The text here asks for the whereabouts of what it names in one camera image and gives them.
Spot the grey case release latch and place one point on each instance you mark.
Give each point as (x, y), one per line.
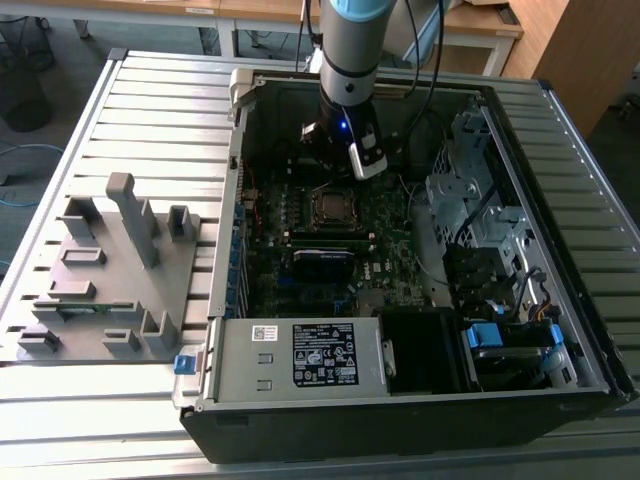
(242, 87)

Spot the silver drive cage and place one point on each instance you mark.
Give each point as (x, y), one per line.
(450, 195)

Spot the blue plastic case latch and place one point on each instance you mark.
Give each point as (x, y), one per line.
(183, 364)

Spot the grey parts rack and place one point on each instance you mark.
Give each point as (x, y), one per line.
(125, 285)

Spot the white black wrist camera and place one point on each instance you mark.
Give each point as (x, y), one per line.
(367, 152)

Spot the green RAM stick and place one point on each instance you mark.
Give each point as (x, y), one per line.
(95, 309)

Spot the bronze chipset heatsink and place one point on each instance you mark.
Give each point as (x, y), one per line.
(371, 302)

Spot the CPU socket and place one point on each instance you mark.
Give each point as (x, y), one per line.
(313, 215)

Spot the black round bin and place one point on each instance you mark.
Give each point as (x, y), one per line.
(27, 107)

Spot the black graphics card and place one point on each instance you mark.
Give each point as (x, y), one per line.
(322, 265)

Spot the wooden desk white frame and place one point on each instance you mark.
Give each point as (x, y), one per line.
(260, 10)
(125, 12)

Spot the wooden cabinet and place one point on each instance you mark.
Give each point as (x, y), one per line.
(575, 60)

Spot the green motherboard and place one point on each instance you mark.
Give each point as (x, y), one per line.
(395, 260)

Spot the black hard disk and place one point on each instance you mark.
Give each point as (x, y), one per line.
(505, 360)

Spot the black grey PC case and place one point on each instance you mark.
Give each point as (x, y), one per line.
(350, 430)

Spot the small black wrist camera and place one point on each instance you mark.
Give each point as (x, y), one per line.
(311, 134)

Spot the silver power supply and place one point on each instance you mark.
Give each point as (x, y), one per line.
(250, 370)

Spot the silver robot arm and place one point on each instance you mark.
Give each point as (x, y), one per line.
(350, 60)

